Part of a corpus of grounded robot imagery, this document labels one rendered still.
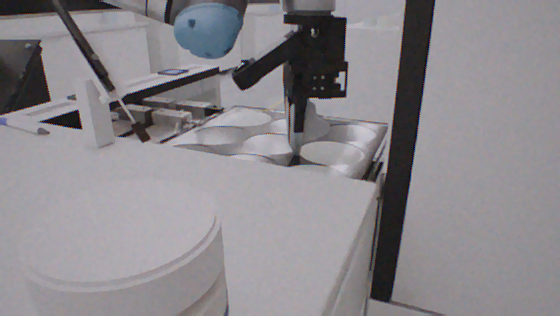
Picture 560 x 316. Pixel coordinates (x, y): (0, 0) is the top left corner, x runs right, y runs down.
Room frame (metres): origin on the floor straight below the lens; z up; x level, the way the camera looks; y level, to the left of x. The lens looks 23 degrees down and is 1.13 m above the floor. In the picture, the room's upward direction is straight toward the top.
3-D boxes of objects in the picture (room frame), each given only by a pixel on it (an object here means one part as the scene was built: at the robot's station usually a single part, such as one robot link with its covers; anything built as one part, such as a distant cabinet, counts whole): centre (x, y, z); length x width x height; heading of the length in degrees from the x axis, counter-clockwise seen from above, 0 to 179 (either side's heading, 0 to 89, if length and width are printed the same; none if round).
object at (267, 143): (0.61, 0.01, 0.90); 0.34 x 0.34 x 0.01; 66
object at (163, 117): (0.77, 0.23, 0.89); 0.08 x 0.03 x 0.03; 67
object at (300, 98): (0.54, -0.03, 0.99); 0.05 x 0.02 x 0.09; 11
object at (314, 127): (0.55, -0.05, 0.95); 0.06 x 0.03 x 0.09; 101
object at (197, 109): (0.84, 0.20, 0.89); 0.08 x 0.03 x 0.03; 67
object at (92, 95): (0.43, 0.21, 1.03); 0.06 x 0.04 x 0.13; 67
